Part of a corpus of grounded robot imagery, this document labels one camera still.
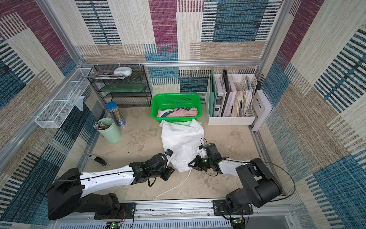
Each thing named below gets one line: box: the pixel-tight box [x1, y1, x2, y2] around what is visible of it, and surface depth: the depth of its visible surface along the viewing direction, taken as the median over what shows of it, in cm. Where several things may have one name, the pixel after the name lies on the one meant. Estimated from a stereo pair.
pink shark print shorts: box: [156, 107, 198, 118], surface depth 107 cm
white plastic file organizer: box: [205, 73, 258, 126], surface depth 103 cm
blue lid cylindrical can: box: [105, 101, 127, 127], surface depth 98 cm
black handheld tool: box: [86, 153, 108, 167], surface depth 89 cm
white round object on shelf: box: [113, 66, 133, 77], surface depth 91 cm
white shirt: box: [159, 118, 205, 173], surface depth 99 cm
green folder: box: [207, 70, 219, 118], surface depth 96 cm
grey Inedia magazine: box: [252, 90, 274, 132], surface depth 96 cm
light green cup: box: [97, 117, 122, 144], surface depth 96 cm
